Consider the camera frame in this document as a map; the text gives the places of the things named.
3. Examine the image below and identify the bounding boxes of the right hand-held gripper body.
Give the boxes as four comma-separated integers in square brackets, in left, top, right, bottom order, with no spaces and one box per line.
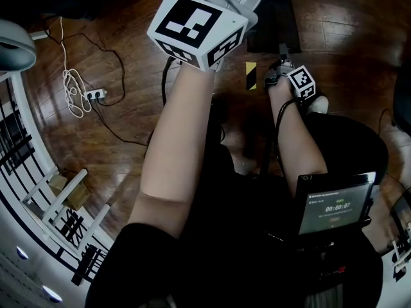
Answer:
[263,61,317,101]

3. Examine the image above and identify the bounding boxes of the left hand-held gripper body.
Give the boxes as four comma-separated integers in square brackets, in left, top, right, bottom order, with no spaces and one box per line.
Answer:
[146,0,274,73]

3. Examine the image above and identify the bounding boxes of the white power strip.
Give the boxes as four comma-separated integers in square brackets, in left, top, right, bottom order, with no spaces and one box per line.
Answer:
[83,88,107,101]

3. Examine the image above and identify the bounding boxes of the person's black clothing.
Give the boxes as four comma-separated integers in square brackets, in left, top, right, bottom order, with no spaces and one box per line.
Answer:
[85,94,390,308]

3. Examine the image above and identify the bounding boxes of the person's left forearm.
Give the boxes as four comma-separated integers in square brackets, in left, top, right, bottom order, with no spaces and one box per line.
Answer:
[128,65,216,241]

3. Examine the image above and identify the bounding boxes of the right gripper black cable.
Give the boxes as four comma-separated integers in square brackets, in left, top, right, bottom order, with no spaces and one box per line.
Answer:
[259,97,303,176]

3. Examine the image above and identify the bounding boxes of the person's white shoe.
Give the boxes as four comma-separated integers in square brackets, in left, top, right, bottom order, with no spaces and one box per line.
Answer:
[306,95,329,116]

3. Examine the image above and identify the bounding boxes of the grey round lamp head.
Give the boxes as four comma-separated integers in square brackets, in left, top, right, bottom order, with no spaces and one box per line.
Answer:
[0,19,37,74]

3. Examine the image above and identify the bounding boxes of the white coiled cable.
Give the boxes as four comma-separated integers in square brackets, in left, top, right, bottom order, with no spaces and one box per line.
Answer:
[58,15,93,119]

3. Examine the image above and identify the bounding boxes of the thin black power cable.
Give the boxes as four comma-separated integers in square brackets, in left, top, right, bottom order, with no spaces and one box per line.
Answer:
[91,99,151,146]
[43,24,126,107]

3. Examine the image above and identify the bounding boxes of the white furniture with black lines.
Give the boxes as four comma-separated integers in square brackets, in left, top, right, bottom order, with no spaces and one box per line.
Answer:
[0,71,116,308]

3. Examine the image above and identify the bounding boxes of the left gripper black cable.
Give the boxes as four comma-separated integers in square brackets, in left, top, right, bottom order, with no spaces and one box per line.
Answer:
[161,56,181,107]

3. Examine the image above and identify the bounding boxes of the brown cardboard box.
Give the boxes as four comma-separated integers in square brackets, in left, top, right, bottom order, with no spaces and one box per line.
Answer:
[47,173,90,212]

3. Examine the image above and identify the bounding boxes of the white slatted wooden frame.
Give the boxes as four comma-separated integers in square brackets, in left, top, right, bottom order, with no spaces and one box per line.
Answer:
[19,167,112,257]

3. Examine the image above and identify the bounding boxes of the person's right forearm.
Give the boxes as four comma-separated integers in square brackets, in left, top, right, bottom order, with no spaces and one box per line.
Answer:
[268,77,329,201]

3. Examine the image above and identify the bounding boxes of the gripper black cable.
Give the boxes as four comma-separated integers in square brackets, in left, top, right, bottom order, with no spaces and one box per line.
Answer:
[259,97,303,176]
[161,56,181,107]

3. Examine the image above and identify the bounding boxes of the yellow and black tape strip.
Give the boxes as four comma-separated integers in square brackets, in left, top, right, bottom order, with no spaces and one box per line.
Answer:
[245,62,257,91]

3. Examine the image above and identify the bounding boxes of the black device with white bracket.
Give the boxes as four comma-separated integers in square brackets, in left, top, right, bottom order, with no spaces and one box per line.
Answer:
[389,193,411,282]

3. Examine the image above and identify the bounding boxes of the black display screen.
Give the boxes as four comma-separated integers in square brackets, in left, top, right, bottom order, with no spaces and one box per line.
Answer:
[293,171,377,236]

